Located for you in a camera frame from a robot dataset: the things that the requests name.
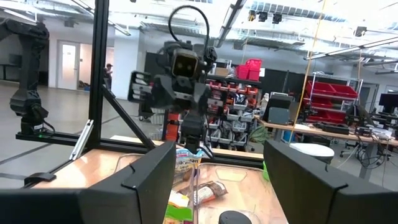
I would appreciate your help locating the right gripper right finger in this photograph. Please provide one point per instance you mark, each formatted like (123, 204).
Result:
(311, 202)

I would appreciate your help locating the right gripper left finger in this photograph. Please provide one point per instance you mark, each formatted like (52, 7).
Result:
(93, 205)

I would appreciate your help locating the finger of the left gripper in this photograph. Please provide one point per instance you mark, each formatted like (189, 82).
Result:
(188, 127)
(197, 127)

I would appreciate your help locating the blue ramen packet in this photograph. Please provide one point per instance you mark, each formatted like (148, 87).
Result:
(186, 160)

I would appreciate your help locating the green plastic bowl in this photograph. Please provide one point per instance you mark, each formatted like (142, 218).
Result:
(265, 171)

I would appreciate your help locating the yellow ramen packet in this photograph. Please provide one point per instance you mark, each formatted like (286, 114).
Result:
(178, 199)

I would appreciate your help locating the small jar black lid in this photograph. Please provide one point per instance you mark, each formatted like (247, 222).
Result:
(234, 217)

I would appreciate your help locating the green red snack packet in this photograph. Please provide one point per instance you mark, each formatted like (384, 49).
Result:
(178, 214)

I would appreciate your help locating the orange bin stack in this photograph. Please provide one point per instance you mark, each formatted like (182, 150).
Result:
(172, 127)

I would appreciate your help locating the white trash can black liner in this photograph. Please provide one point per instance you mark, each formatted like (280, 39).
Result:
(311, 151)

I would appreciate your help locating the red storage bins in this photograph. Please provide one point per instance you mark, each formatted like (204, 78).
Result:
(250, 70)

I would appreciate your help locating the wooden workbench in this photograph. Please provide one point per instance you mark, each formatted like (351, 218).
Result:
(311, 129)

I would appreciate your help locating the person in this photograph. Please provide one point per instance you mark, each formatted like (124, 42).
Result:
(109, 76)

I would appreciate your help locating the grey and black machine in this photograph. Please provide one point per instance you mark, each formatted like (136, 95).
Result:
(278, 113)

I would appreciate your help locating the rack with red bins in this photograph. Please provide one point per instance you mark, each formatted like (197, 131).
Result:
(332, 90)

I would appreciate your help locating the white door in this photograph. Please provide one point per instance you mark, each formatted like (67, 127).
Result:
(68, 65)

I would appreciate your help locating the black monitor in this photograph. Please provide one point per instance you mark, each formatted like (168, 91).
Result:
(388, 102)

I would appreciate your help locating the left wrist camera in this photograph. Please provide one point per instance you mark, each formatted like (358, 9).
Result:
(185, 65)

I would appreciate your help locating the silver angle bracket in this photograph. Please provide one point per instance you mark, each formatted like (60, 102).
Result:
(82, 140)

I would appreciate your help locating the black aluminium table frame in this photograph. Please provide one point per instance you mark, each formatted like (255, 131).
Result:
(98, 62)

